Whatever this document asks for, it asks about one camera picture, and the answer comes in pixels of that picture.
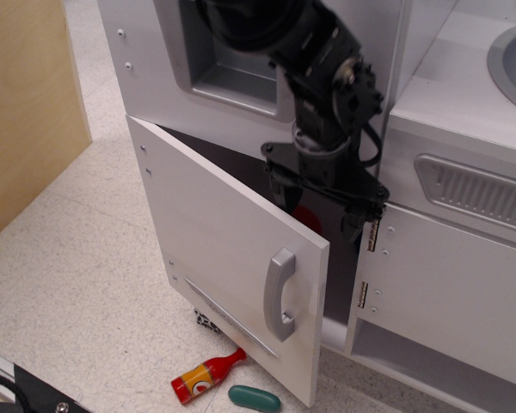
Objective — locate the white oven door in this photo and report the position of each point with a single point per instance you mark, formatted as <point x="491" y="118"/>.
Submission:
<point x="448" y="289"/>

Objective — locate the upper brass oven hinge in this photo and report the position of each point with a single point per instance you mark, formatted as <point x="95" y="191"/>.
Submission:
<point x="373" y="235"/>

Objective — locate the green toy pickle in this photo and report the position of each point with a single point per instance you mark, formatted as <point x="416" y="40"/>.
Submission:
<point x="253" y="398"/>

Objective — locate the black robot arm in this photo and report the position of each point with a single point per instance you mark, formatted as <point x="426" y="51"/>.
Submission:
<point x="335" y="98"/>

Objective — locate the grey sink basin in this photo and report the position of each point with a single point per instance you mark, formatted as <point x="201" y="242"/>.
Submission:
<point x="501" y="63"/>

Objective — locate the white fridge door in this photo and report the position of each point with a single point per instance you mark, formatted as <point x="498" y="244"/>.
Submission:
<point x="217" y="237"/>

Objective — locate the brass oven hinge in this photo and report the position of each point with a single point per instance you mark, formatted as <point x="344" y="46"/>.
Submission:
<point x="373" y="235"/>
<point x="362" y="294"/>

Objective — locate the white toy kitchen counter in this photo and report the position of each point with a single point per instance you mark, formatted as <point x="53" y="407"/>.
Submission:
<point x="452" y="109"/>

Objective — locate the red toy sauce bottle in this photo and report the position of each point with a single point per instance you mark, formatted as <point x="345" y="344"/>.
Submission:
<point x="205" y="376"/>

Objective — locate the white toy fridge cabinet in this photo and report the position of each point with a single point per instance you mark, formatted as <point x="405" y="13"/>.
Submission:
<point x="231" y="137"/>

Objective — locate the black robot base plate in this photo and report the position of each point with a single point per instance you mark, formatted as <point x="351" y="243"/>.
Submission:
<point x="43" y="397"/>

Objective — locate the plywood board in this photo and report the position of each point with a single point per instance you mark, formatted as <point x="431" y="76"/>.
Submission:
<point x="43" y="123"/>

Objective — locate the silver vent panel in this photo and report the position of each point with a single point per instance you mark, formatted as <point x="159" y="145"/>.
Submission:
<point x="469" y="190"/>

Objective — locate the aluminium extrusion foot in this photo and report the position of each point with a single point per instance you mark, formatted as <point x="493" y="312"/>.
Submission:
<point x="202" y="320"/>

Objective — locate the red toy pot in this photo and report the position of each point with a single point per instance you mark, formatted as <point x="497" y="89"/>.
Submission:
<point x="305" y="216"/>

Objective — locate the lower brass oven hinge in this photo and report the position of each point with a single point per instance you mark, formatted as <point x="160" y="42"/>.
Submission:
<point x="362" y="294"/>

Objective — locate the silver fridge door handle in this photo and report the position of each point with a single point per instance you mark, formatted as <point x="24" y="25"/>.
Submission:
<point x="280" y="269"/>

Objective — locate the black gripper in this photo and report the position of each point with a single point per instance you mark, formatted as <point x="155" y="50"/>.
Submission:
<point x="339" y="175"/>

